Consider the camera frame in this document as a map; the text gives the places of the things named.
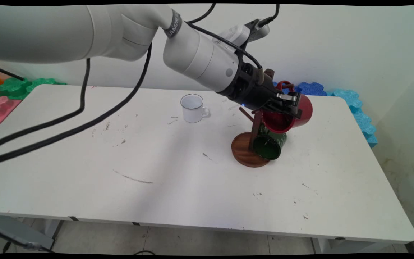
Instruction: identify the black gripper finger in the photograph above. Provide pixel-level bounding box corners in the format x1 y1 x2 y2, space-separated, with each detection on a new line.
252 103 303 119
274 92 302 108

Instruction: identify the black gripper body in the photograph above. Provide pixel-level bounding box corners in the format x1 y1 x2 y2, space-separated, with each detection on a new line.
217 62 277 110

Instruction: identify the red enamel mug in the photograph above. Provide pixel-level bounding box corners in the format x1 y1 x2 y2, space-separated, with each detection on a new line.
261 81 313 134

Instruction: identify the dark blue foam mat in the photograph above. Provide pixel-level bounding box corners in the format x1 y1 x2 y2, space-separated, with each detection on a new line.
272 81 328 96

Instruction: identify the green enamel mug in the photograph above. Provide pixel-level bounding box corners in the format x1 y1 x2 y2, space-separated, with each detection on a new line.
252 124 287 161

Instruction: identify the wooden mug tree stand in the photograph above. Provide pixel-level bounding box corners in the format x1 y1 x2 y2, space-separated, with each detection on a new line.
231 68 296 168

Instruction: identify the white enamel mug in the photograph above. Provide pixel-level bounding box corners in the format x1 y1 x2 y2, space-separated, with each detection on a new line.
180 94 211 123

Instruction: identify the light blue foam mat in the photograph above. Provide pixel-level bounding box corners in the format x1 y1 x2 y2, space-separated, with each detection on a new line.
327 89 378 148

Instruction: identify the green foam mat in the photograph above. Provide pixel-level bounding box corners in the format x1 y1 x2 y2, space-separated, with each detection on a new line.
0 78 67 100

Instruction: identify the pink foam mat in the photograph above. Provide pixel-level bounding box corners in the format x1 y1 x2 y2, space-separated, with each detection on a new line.
0 95 22 135

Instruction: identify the grey table leg beam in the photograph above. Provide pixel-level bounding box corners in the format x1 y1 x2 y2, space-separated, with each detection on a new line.
0 215 64 251

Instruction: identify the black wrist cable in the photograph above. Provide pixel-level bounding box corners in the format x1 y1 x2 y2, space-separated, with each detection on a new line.
185 4 264 85

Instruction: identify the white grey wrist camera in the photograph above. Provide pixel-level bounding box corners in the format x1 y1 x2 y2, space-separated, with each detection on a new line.
212 19 270 49

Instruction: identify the black camera cable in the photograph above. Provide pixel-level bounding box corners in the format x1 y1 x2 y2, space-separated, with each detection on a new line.
261 4 280 26

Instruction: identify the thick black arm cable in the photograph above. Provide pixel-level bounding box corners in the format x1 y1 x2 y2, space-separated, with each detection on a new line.
0 58 91 151
0 43 153 167

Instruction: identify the thin black background cable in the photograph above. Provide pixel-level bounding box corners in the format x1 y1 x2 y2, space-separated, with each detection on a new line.
0 64 25 81

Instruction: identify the black floor cable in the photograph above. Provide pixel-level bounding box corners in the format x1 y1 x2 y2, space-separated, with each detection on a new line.
0 223 56 254

